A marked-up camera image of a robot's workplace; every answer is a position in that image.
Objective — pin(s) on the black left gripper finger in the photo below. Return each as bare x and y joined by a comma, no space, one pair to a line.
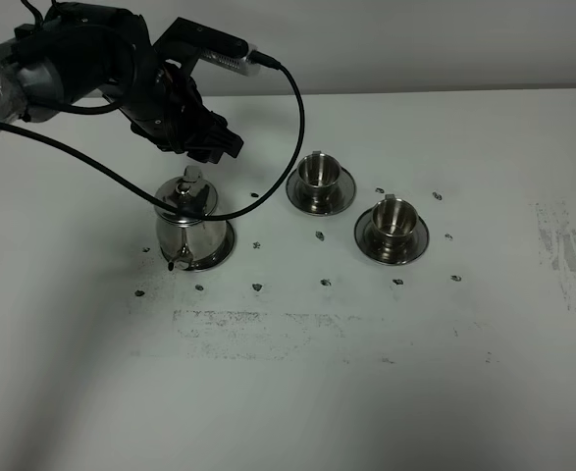
201,148
231,142

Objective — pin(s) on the stainless steel teacup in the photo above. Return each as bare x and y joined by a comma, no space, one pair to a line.
394,220
317,176

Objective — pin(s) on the far stainless steel saucer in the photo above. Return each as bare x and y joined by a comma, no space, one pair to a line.
321,201

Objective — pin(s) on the near stainless steel saucer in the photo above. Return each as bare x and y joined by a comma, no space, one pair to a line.
388,251

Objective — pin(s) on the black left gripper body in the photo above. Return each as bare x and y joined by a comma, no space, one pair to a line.
166,101

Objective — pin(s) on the far stainless steel teacup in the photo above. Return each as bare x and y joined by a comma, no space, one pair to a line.
317,176

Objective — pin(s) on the stainless steel saucer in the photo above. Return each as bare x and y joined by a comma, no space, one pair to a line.
388,251
321,201

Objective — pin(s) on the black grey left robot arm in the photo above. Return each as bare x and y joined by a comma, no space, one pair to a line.
89,60

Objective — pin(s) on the near stainless steel teacup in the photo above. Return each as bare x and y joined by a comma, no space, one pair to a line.
394,220

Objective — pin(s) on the stainless steel teapot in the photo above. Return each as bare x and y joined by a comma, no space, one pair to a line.
186,242

